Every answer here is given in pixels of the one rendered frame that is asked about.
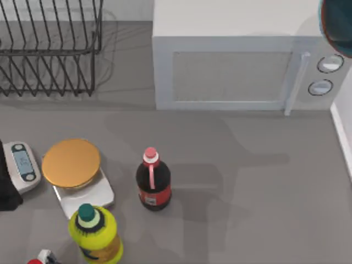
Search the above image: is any grey scale with display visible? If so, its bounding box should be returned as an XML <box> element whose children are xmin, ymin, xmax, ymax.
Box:
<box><xmin>2</xmin><ymin>141</ymin><xmax>42</xmax><ymax>195</ymax></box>

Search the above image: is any yellow bottle green cap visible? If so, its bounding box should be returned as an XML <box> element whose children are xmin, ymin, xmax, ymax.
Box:
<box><xmin>68</xmin><ymin>203</ymin><xmax>124</xmax><ymax>264</ymax></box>

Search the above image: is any black wire dish rack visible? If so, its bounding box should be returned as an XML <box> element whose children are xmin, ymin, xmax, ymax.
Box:
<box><xmin>0</xmin><ymin>0</ymin><xmax>105</xmax><ymax>97</ymax></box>

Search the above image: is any kitchen scale with orange plate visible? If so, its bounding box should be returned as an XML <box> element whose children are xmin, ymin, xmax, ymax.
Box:
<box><xmin>41</xmin><ymin>138</ymin><xmax>116</xmax><ymax>220</ymax></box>

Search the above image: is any microwave knob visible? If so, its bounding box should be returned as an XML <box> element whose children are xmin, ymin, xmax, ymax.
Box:
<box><xmin>316</xmin><ymin>54</ymin><xmax>345</xmax><ymax>74</ymax></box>
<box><xmin>307</xmin><ymin>79</ymin><xmax>334</xmax><ymax>97</ymax></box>

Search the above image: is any teal round object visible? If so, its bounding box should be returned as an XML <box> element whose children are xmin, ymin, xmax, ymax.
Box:
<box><xmin>318</xmin><ymin>0</ymin><xmax>352</xmax><ymax>59</ymax></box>

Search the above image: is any pale microwave oven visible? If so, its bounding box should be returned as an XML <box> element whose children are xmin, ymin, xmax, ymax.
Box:
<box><xmin>151</xmin><ymin>0</ymin><xmax>352</xmax><ymax>112</ymax></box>

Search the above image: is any dark cola bottle red cap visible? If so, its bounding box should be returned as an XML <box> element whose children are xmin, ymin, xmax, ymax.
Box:
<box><xmin>135</xmin><ymin>147</ymin><xmax>172</xmax><ymax>212</ymax></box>

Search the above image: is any microwave door handle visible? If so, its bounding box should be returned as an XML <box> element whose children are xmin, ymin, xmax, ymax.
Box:
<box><xmin>284</xmin><ymin>52</ymin><xmax>311</xmax><ymax>116</ymax></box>

